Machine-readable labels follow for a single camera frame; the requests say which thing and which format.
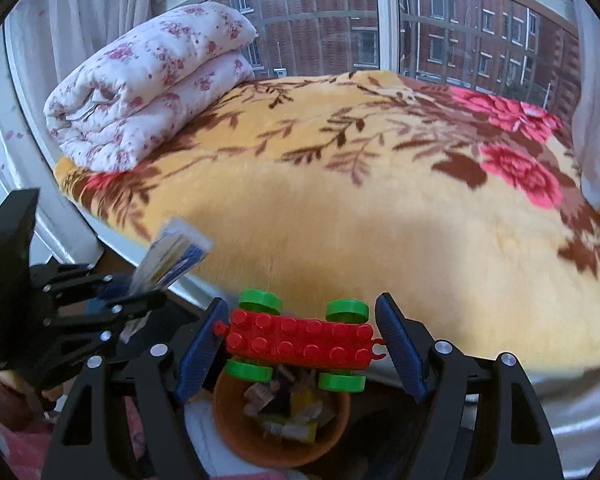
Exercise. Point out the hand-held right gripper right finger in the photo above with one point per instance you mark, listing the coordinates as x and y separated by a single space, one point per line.
402 350

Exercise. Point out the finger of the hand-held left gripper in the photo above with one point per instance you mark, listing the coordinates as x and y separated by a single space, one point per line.
72 275
115 305

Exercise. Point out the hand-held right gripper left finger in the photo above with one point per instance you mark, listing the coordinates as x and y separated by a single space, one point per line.
200 355

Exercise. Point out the blue white striped packet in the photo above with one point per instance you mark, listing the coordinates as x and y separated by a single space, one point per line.
172 255

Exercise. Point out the orange plastic bin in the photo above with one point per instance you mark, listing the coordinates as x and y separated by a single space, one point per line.
240 435

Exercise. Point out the red toy car green wheels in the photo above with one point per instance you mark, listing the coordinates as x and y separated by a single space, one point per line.
300 340

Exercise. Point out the person's left forearm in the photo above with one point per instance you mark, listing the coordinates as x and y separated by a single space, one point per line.
5 435

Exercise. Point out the person's left hand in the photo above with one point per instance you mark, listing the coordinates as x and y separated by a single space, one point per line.
15 377

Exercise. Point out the white dotted cloth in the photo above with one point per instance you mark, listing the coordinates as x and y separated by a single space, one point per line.
200 435

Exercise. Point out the small yellow box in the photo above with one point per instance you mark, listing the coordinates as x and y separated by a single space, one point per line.
305 407

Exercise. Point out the yellow floral plush blanket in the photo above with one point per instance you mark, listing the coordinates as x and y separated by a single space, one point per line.
355 200

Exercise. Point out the folded white floral quilt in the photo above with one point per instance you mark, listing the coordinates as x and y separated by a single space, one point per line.
140 90

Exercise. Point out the sheer floral curtain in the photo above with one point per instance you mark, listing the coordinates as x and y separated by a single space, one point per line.
80 15

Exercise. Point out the plain white curtain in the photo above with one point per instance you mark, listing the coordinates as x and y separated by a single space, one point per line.
597 110

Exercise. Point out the red brick building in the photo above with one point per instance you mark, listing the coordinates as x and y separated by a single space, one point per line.
460 35

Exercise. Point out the white framed window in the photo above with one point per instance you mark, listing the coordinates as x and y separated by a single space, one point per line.
380 15

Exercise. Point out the white bed frame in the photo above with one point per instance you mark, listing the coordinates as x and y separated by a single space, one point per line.
580 425

